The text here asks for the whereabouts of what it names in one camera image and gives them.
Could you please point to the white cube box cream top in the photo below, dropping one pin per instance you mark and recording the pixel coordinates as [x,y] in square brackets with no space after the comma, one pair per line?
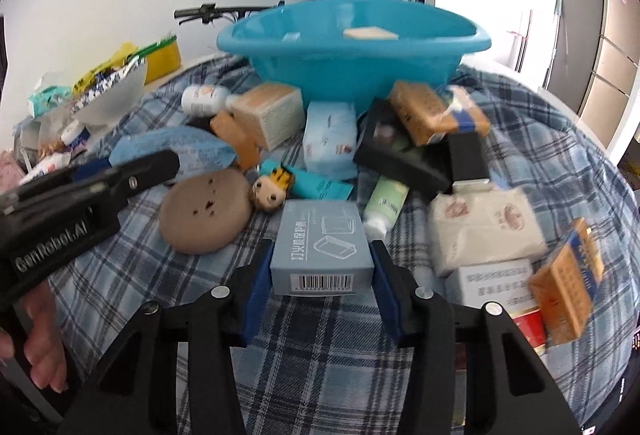
[370,32]

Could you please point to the yellow plastic bag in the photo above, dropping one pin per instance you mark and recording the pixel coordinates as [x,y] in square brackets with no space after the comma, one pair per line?
[100,70]

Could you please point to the blue printed packet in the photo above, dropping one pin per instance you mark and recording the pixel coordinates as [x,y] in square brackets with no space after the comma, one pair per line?
[195,147]

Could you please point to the white tube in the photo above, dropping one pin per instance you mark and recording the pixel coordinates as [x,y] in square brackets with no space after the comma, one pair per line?
[45,167]

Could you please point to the light blue tissue pack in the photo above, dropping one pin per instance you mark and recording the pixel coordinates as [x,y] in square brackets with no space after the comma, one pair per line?
[330,135]

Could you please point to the person's left hand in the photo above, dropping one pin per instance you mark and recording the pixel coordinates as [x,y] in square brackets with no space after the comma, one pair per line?
[45,345]

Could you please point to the teal tube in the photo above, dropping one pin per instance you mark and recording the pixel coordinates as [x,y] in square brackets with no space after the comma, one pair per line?
[317,186]

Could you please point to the white lotion bottle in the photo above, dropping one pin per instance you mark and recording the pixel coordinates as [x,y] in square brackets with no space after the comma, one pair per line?
[205,97]

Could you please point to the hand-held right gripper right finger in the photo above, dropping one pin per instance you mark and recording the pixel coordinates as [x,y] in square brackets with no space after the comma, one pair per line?
[387,297]

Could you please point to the blue plastic basin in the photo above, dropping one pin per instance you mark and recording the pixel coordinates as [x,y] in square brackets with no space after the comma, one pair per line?
[350,60]

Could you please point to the orange pack with blue band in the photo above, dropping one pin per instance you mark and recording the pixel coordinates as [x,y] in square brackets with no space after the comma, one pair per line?
[430,112]

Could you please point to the light blue slim box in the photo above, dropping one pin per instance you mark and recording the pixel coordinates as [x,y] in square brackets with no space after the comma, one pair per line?
[291,36]

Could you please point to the black glossy box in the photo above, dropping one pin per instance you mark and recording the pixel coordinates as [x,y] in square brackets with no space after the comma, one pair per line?
[467,157]

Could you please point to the black bicycle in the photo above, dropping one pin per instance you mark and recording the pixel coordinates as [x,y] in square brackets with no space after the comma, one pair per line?
[210,11]

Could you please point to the blue plaid cloth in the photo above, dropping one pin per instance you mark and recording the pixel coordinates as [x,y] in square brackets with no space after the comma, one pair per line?
[325,375]

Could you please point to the beige tissue pack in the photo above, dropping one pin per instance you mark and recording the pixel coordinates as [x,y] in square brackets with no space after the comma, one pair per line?
[485,230]

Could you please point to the pale green tube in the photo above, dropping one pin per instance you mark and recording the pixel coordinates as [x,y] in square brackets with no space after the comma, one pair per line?
[385,205]

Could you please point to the small toy figure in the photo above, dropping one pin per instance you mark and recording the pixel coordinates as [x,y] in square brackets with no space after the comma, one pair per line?
[270,191]

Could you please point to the red and white box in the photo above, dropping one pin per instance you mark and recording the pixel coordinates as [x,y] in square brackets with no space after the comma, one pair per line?
[530,330]

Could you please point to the orange-brown plastic case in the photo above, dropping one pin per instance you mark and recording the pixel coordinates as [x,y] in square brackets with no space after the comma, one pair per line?
[235,137]

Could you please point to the gold refrigerator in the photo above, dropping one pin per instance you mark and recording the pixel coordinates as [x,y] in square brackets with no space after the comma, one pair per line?
[600,40]

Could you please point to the white box orange top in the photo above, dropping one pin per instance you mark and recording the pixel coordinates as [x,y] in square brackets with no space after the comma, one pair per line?
[270,115]

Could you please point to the white box with text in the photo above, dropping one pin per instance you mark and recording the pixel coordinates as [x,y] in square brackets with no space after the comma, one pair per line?
[492,282]

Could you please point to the pale grey-blue printed box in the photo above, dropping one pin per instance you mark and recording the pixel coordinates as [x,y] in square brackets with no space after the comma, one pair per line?
[322,240]

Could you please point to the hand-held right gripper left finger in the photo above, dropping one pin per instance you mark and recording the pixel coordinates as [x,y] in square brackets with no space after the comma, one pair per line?
[256,300]

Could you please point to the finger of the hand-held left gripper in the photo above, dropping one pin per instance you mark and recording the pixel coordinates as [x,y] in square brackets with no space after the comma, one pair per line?
[150,170]
[92,170]

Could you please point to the black framed tray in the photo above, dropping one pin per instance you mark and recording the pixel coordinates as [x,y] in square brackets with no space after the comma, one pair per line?
[395,155]

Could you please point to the round tan disc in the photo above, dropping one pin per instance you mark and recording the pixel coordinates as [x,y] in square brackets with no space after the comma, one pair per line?
[205,212]

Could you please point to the orange pack with blue edge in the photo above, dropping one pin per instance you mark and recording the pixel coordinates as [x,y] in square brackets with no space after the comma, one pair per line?
[567,285]

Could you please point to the yellow container green lid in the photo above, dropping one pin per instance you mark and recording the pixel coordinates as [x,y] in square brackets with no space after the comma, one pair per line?
[160,60]

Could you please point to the teal tissue pack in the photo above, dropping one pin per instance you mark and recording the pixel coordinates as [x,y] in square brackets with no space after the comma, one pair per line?
[47,101]

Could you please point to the blue floral ceramic bowl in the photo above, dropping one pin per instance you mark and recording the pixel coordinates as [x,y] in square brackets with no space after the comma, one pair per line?
[110,97]

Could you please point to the small white bottle blue label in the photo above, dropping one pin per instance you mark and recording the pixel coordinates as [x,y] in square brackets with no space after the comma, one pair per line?
[75,135]

